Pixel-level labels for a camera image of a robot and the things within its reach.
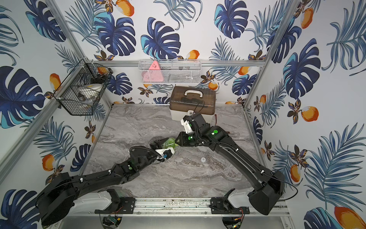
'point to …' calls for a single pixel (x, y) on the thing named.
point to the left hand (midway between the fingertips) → (168, 139)
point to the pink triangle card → (154, 74)
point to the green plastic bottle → (169, 142)
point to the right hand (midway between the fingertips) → (178, 139)
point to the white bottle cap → (203, 159)
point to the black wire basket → (78, 93)
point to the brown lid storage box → (185, 100)
